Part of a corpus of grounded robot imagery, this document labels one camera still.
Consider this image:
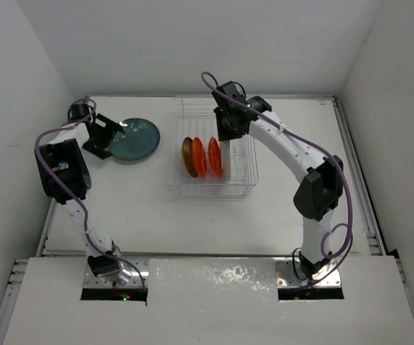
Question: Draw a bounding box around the yellow brown patterned plate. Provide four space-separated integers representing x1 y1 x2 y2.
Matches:
181 137 198 178

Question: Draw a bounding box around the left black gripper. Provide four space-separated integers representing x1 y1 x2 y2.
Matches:
83 114 124 158

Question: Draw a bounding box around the dark teal round plate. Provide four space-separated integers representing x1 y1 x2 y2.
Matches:
115 118 160 162

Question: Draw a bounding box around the white foam front panel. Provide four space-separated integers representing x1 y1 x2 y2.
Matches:
4 257 414 344

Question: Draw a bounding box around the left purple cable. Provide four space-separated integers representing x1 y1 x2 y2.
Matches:
35 98 150 292

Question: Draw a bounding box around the orange plastic plate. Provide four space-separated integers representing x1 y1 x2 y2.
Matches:
191 137 207 178
208 137 223 178

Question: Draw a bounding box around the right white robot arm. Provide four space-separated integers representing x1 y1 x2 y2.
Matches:
211 81 351 282

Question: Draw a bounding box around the white wire dish rack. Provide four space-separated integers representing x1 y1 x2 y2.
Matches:
169 96 258 200

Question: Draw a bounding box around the white plate red teal pattern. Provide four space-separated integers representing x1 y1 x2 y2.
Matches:
220 141 231 181

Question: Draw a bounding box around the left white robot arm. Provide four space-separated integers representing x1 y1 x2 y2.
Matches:
34 97 141 288

